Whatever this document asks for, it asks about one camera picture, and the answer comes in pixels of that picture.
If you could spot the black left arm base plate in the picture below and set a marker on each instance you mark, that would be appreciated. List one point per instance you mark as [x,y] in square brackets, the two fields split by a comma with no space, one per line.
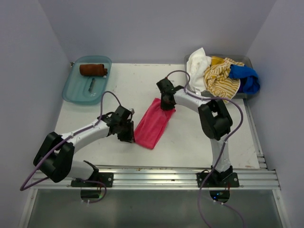
[105,178]

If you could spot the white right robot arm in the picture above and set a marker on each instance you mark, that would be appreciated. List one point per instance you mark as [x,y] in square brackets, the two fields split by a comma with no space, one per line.
[215,122]

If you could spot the brown microfiber towel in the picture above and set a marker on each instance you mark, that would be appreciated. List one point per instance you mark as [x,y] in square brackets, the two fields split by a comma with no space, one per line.
[93,70]

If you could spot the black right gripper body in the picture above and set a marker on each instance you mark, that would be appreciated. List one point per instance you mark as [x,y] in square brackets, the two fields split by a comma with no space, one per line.
[165,105]

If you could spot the blue towel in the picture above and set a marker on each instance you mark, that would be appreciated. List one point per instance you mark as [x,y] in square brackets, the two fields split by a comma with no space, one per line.
[247,77]

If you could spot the pink towel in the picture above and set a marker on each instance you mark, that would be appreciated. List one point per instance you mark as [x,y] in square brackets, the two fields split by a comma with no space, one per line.
[152,125]

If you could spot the teal translucent plastic bin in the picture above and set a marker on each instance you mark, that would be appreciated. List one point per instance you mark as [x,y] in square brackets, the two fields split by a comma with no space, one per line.
[86,90]

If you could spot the white towel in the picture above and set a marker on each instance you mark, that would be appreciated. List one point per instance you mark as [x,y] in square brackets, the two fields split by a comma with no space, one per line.
[196,66]

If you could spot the aluminium mounting rail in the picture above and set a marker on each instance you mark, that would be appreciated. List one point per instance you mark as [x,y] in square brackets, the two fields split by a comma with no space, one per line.
[131,178]

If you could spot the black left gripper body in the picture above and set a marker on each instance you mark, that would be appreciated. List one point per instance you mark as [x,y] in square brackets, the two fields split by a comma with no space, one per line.
[125,132]

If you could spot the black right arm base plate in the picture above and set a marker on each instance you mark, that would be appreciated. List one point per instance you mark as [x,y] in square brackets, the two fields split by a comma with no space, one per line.
[230,182]

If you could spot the yellow striped towel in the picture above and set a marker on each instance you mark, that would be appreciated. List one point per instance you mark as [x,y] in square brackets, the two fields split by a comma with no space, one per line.
[217,80]

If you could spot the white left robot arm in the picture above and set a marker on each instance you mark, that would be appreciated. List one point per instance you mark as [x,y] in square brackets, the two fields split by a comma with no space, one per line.
[55,157]

